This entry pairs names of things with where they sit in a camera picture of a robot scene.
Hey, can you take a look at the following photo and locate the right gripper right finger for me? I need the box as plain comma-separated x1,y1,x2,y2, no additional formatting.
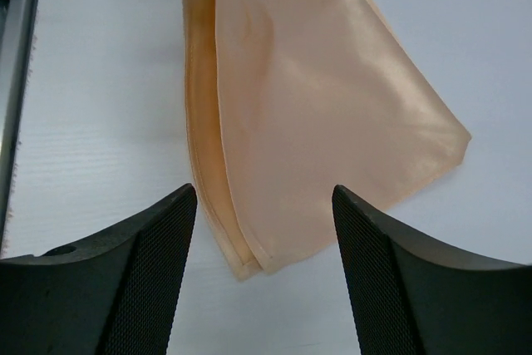
332,185,531,355

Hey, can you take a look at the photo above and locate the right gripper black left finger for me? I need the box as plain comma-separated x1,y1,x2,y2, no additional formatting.
1,184,196,355

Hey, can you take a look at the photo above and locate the aluminium front rail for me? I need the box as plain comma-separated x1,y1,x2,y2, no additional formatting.
0,0,47,231

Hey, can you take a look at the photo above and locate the peach satin napkin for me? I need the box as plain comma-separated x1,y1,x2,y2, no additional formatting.
182,0,471,280

